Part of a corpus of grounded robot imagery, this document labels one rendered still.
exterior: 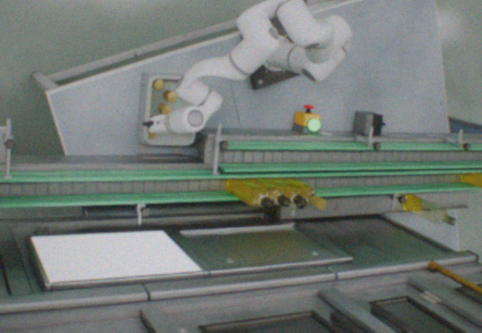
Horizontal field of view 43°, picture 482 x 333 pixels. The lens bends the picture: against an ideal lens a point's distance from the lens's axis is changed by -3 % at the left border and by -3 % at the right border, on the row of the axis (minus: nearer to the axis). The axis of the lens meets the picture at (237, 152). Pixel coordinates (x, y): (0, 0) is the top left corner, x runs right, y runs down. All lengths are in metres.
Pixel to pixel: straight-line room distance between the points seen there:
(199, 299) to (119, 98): 0.77
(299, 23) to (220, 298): 0.74
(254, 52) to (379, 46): 0.94
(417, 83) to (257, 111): 0.75
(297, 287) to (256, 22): 0.71
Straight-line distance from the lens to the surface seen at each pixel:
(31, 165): 1.91
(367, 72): 2.50
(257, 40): 1.67
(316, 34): 1.69
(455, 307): 1.81
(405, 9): 2.60
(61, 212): 2.16
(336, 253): 1.94
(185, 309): 1.56
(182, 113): 1.77
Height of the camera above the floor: 2.71
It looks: 60 degrees down
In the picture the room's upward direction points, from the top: 118 degrees clockwise
